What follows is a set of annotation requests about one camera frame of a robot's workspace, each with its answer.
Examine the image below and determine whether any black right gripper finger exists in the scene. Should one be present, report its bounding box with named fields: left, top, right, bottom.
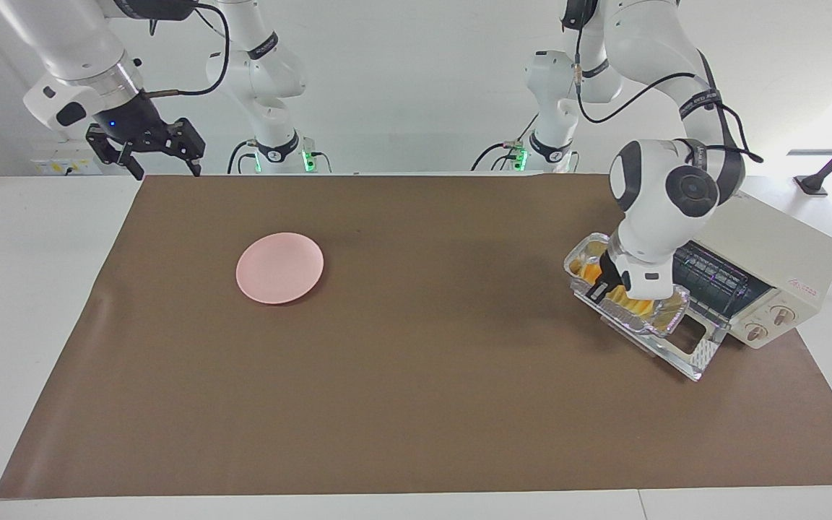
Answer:
left=170, top=118, right=206, bottom=177
left=85, top=123, right=144, bottom=181

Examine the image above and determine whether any brown paper table mat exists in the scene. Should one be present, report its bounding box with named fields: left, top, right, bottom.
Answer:
left=0, top=173, right=832, bottom=499

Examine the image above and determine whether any glass oven door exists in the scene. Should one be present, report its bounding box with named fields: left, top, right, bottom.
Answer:
left=573, top=289, right=733, bottom=382

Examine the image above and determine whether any aluminium foil tray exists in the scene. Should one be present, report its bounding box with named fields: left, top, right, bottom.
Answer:
left=564, top=233, right=691, bottom=339

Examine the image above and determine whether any pink round plate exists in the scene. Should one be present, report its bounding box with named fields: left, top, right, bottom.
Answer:
left=235, top=233, right=324, bottom=305

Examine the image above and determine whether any metal wire oven rack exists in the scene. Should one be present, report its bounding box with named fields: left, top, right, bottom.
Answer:
left=676, top=242, right=774, bottom=319

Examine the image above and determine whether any cream white toaster oven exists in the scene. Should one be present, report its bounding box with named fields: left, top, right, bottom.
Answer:
left=672, top=191, right=832, bottom=351

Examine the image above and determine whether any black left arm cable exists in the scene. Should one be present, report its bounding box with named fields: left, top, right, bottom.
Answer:
left=573, top=0, right=763, bottom=165

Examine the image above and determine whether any yellow striped bread loaf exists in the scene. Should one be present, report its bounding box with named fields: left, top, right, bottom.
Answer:
left=576, top=253, right=671, bottom=322

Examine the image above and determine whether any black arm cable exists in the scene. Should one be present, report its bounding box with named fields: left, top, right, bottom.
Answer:
left=573, top=0, right=763, bottom=165
left=143, top=0, right=233, bottom=98

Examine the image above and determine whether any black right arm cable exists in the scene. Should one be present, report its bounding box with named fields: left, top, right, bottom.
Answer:
left=143, top=0, right=233, bottom=98

